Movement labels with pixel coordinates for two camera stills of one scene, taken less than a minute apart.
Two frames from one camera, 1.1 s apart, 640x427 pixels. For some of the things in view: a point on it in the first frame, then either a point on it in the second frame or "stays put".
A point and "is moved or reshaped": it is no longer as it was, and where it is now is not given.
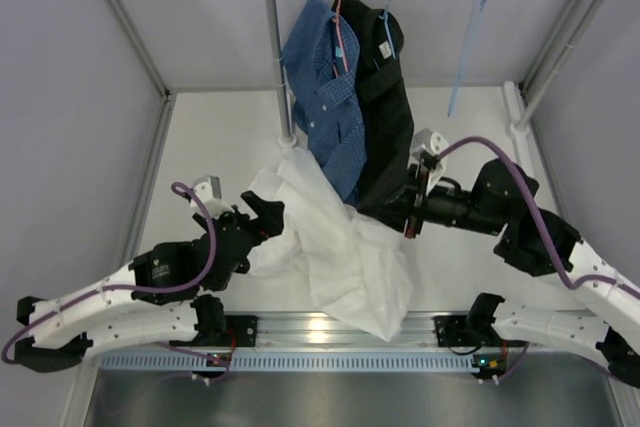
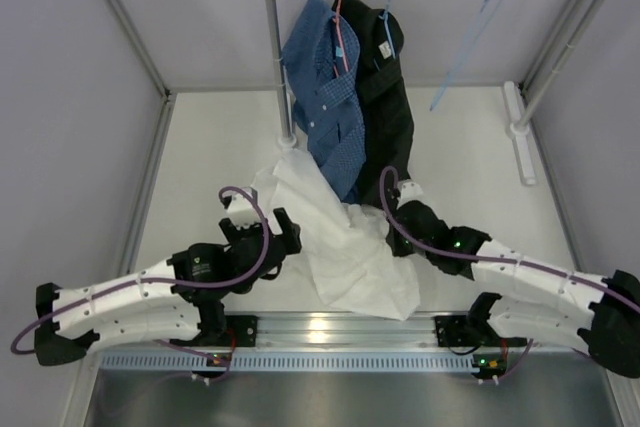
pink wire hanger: (337, 23) stays put
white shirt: (360, 268) is moved or reshaped
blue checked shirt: (324, 83) stays put
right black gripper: (417, 207) -> (396, 248)
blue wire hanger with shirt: (385, 15) stays put
